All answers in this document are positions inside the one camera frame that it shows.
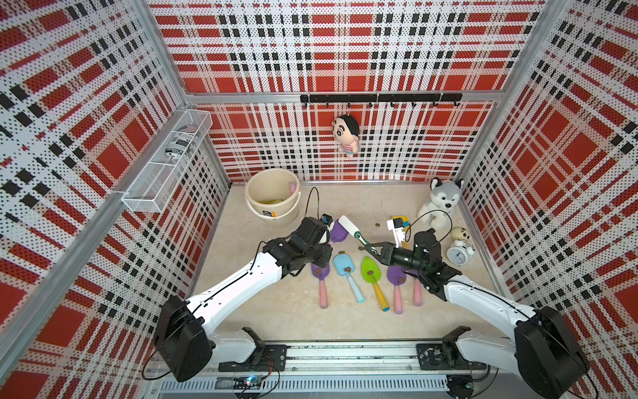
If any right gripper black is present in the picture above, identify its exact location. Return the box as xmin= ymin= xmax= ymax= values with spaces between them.
xmin=365 ymin=241 xmax=427 ymax=274

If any light blue trowel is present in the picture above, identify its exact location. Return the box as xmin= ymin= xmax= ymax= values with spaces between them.
xmin=333 ymin=254 xmax=365 ymax=304

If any green white scrub brush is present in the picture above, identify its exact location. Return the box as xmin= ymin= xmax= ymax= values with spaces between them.
xmin=338 ymin=215 xmax=369 ymax=246

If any green trowel wooden handle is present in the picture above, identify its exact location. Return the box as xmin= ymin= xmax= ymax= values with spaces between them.
xmin=261 ymin=199 xmax=285 ymax=205

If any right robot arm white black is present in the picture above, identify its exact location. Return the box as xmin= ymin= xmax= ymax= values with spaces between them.
xmin=363 ymin=230 xmax=590 ymax=398

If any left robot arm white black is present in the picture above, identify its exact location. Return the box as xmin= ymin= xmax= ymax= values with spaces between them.
xmin=153 ymin=214 xmax=334 ymax=382

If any purple pointed trowel rightmost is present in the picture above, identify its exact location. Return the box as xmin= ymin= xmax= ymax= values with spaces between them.
xmin=410 ymin=272 xmax=423 ymax=307

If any cream plastic bucket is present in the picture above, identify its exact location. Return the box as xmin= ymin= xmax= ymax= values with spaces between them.
xmin=244 ymin=169 xmax=301 ymax=225

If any skull alarm clock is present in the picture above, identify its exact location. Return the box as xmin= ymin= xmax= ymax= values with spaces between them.
xmin=447 ymin=227 xmax=476 ymax=266

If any husky plush toy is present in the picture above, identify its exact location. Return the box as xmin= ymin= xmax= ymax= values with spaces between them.
xmin=417 ymin=177 xmax=465 ymax=229

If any cartoon boy plush doll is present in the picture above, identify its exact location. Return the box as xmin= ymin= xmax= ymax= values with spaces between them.
xmin=332 ymin=115 xmax=360 ymax=157

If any can on shelf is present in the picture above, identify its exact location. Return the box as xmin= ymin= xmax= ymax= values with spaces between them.
xmin=164 ymin=131 xmax=195 ymax=160

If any green pointed trowel yellow handle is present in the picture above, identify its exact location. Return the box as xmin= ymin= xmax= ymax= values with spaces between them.
xmin=362 ymin=257 xmax=390 ymax=312

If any purple pointed trowel pink handle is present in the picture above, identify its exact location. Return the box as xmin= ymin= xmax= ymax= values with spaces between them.
xmin=387 ymin=266 xmax=406 ymax=314

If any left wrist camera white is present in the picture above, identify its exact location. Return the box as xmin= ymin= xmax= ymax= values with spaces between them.
xmin=320 ymin=214 xmax=334 ymax=244

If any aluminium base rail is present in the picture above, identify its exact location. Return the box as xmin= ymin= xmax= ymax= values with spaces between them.
xmin=146 ymin=340 xmax=536 ymax=398

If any black hook rail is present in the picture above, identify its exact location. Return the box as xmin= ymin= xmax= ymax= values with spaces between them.
xmin=300 ymin=92 xmax=463 ymax=104

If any clear wall shelf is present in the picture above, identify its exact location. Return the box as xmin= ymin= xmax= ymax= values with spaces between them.
xmin=122 ymin=110 xmax=212 ymax=214

